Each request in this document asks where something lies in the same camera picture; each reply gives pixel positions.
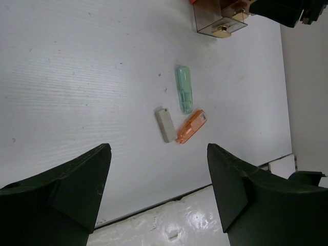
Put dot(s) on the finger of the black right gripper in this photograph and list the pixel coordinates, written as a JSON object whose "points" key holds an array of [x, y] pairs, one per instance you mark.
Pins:
{"points": [[285, 12]]}

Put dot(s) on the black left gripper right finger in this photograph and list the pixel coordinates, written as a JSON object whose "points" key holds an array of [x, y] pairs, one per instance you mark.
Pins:
{"points": [[257, 207]]}

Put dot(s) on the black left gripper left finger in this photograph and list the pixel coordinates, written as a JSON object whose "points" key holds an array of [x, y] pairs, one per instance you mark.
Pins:
{"points": [[58, 206]]}

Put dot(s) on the clear drawer with gold knob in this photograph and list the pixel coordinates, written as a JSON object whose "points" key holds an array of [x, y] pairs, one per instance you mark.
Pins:
{"points": [[220, 18]]}

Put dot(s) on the green capsule case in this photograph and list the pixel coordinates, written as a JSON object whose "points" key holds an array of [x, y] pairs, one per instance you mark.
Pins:
{"points": [[184, 88]]}

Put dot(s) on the grey eraser block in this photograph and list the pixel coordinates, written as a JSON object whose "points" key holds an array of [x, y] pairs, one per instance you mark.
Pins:
{"points": [[166, 125]]}

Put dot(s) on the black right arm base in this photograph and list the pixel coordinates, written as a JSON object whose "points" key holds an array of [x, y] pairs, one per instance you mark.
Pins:
{"points": [[307, 177]]}

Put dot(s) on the orange usb stick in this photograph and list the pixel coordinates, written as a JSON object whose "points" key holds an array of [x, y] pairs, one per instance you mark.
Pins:
{"points": [[191, 126]]}

